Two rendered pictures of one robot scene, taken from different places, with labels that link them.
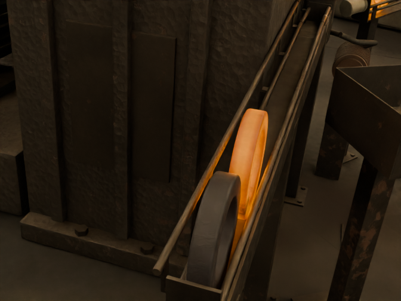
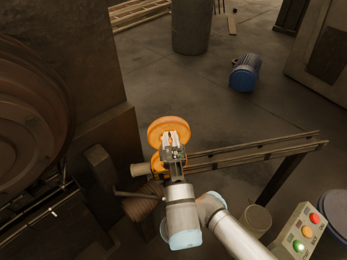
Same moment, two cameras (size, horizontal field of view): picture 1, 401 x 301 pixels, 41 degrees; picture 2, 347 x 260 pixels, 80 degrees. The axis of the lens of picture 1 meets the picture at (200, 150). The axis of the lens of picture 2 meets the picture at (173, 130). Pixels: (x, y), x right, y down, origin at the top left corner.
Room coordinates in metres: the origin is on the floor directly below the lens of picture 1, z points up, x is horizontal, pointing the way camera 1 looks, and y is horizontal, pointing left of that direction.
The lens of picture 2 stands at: (1.60, -0.90, 1.46)
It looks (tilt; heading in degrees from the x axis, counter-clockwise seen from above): 47 degrees down; 31
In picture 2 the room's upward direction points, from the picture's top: straight up
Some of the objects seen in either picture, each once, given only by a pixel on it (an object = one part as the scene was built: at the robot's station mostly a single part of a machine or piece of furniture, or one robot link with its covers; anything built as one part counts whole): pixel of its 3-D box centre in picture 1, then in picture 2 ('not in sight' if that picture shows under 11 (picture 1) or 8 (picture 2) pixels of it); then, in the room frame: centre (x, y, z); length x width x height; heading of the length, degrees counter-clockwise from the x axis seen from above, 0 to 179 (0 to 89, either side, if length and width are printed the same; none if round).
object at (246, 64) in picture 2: not in sight; (247, 70); (3.92, -0.52, 0.17); 0.57 x 0.31 x 0.34; 5
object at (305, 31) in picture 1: (312, 30); (58, 205); (1.66, -0.32, 0.66); 0.19 x 0.07 x 0.01; 165
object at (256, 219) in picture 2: not in sight; (243, 234); (2.10, -1.05, 0.26); 0.12 x 0.12 x 0.52
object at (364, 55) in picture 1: (341, 111); (148, 214); (1.92, -0.54, 0.27); 0.22 x 0.13 x 0.53; 165
